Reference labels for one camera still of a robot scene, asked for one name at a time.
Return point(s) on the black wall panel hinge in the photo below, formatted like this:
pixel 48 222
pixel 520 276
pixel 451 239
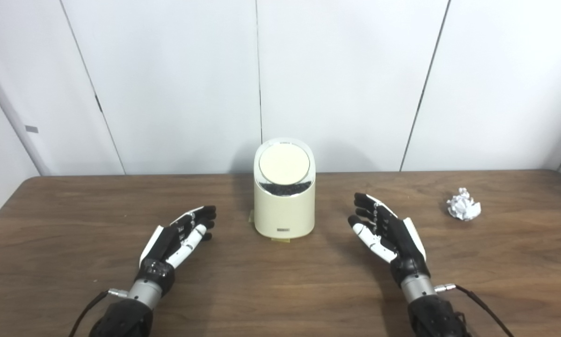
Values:
pixel 98 104

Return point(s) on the cream-colored bin body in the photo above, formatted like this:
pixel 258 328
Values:
pixel 284 213

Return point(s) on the small grey wall label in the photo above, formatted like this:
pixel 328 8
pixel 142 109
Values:
pixel 32 129

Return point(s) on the round cream bin lid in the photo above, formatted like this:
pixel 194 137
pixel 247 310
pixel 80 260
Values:
pixel 284 164

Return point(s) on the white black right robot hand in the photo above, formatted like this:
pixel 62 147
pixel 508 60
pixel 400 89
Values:
pixel 399 238

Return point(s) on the yellow tape piece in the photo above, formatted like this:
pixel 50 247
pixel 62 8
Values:
pixel 281 240

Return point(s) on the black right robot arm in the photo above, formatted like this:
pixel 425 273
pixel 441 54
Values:
pixel 434 316

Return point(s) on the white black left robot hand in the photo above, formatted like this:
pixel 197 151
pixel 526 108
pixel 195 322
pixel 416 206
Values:
pixel 161 243

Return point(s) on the white paper ball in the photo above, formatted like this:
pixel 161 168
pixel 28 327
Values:
pixel 463 206

